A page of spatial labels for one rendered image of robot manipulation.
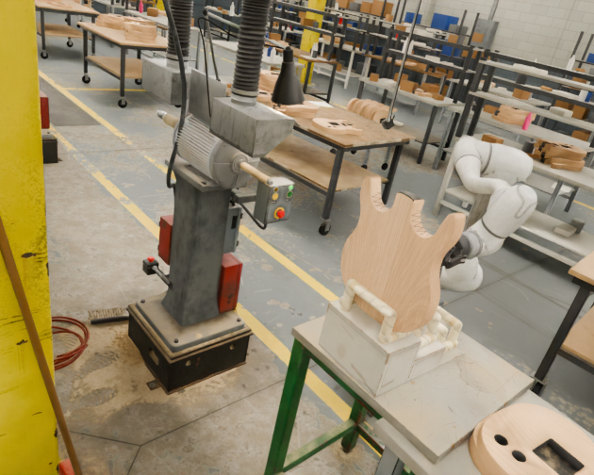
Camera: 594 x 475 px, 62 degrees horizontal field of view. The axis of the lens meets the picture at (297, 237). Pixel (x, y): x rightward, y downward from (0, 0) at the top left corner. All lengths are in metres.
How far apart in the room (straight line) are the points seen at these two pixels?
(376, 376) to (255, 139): 0.91
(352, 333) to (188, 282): 1.22
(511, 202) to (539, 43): 11.85
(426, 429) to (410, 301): 0.37
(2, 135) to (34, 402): 0.90
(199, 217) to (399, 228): 1.23
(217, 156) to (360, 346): 1.03
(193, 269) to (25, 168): 1.26
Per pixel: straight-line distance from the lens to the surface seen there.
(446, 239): 1.29
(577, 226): 5.61
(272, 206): 2.38
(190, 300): 2.63
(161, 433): 2.59
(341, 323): 1.56
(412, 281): 1.38
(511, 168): 2.24
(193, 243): 2.44
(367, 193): 1.45
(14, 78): 1.38
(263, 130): 1.82
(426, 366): 1.69
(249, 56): 1.91
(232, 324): 2.75
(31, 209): 1.49
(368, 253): 1.48
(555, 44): 13.31
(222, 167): 2.14
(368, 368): 1.53
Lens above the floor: 1.96
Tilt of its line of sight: 26 degrees down
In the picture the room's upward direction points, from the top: 11 degrees clockwise
